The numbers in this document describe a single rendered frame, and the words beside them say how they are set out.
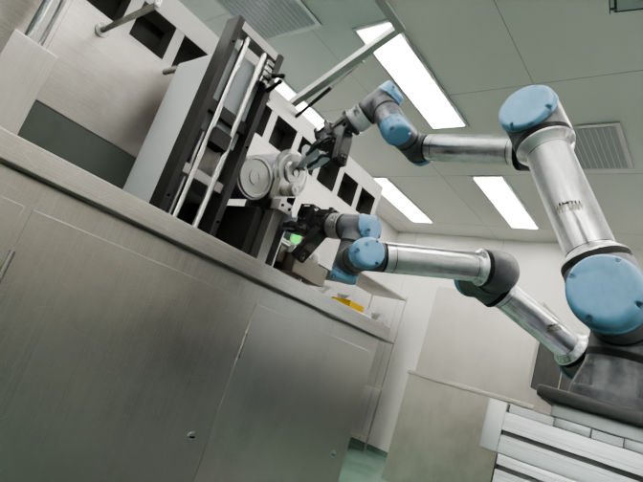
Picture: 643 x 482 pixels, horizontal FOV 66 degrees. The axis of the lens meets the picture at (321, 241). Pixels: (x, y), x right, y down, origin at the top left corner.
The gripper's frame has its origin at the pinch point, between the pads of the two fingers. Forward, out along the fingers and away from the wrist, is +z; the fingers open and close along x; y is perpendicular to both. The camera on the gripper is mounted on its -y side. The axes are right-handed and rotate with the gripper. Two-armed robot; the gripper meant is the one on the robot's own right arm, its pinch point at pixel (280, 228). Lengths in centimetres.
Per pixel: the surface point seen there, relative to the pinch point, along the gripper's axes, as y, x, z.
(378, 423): -77, -444, 213
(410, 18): 171, -89, 53
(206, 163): 9.9, 24.4, 14.2
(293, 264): -9.8, -3.9, -6.3
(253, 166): 10.6, 20.0, -2.3
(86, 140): 2, 52, 30
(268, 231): -5.2, 10.6, -7.2
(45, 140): -3, 61, 30
